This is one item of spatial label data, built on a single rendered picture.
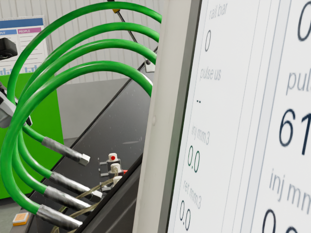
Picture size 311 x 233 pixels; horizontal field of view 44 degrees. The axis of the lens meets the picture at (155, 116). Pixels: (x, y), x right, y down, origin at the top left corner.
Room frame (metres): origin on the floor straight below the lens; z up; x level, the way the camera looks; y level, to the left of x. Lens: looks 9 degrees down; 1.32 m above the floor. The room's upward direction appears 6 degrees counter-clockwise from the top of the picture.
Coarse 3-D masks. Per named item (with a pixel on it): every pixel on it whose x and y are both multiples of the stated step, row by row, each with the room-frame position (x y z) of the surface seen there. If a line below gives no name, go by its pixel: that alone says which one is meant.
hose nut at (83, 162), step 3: (84, 156) 0.73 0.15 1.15; (87, 156) 0.73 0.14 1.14; (81, 159) 0.72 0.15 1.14; (84, 159) 0.72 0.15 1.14; (87, 159) 0.72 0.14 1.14; (78, 162) 0.73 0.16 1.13; (81, 162) 0.72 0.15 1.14; (84, 162) 0.72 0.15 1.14; (87, 162) 0.72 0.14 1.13; (81, 165) 0.73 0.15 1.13; (84, 165) 0.72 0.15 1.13
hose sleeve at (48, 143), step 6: (48, 138) 0.72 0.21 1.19; (42, 144) 0.72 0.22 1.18; (48, 144) 0.71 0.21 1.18; (54, 144) 0.72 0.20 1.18; (60, 144) 0.72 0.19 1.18; (54, 150) 0.72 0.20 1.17; (60, 150) 0.72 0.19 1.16; (66, 150) 0.72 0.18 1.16; (72, 150) 0.72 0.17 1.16; (66, 156) 0.72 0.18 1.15; (72, 156) 0.72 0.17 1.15; (78, 156) 0.72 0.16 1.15
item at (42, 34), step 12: (72, 12) 0.73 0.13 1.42; (84, 12) 0.73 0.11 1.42; (144, 12) 0.75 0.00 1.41; (156, 12) 0.75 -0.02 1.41; (60, 24) 0.72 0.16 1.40; (36, 36) 0.72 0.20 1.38; (24, 60) 0.72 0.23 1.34; (12, 72) 0.71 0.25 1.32; (12, 84) 0.71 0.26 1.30; (12, 96) 0.71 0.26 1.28; (36, 132) 0.72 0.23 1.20
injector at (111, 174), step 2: (122, 170) 0.66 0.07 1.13; (108, 172) 0.65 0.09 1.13; (110, 172) 0.65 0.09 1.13; (118, 172) 0.65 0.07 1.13; (120, 172) 0.65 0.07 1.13; (122, 172) 0.65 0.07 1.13; (110, 174) 0.65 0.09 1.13; (112, 174) 0.64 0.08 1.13; (114, 174) 0.64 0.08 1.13; (118, 174) 0.64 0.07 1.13; (120, 174) 0.65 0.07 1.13; (122, 174) 0.65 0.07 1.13; (108, 176) 0.65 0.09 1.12; (110, 176) 0.65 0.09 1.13; (112, 176) 0.64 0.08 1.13; (122, 176) 0.65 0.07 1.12; (110, 178) 0.65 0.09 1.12; (112, 182) 0.64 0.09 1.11; (110, 184) 0.65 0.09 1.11; (102, 196) 0.65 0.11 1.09; (104, 196) 0.65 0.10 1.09; (102, 198) 0.65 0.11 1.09; (100, 200) 0.65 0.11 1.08
